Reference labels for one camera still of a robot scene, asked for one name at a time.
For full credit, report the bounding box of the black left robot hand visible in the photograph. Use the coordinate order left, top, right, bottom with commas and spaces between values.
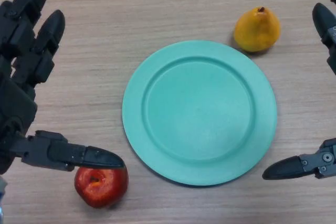
0, 0, 125, 175

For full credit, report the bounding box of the red apple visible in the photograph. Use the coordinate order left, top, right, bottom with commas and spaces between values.
74, 166, 129, 208

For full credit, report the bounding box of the yellow pear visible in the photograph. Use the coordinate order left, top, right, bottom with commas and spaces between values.
233, 6, 281, 53

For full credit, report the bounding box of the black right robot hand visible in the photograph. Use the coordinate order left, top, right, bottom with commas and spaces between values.
262, 0, 336, 180

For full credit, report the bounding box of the green round plate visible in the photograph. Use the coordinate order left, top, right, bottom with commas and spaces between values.
122, 40, 278, 187

